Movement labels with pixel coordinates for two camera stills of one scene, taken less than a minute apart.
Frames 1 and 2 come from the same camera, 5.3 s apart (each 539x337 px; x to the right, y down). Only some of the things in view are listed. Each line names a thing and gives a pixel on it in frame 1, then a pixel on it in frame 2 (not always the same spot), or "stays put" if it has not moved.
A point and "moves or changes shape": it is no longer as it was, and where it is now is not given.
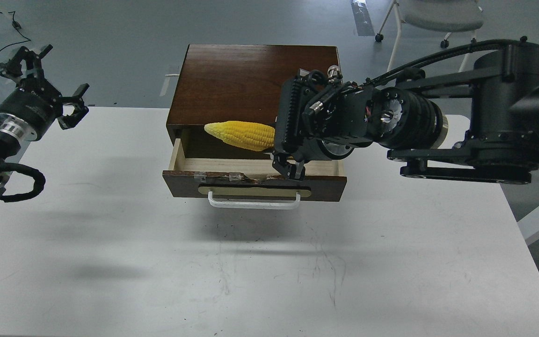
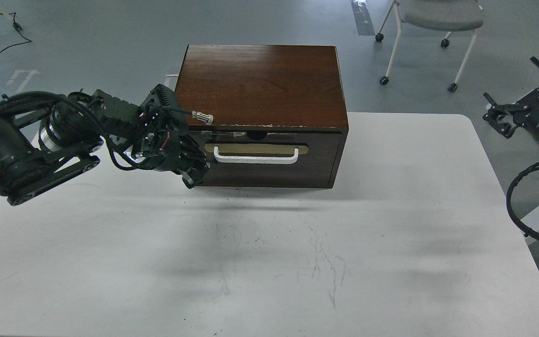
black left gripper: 34,101 → 147,136
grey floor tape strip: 362,18 stays put
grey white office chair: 443,16 stays put
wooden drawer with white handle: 246,183 moves or changes shape
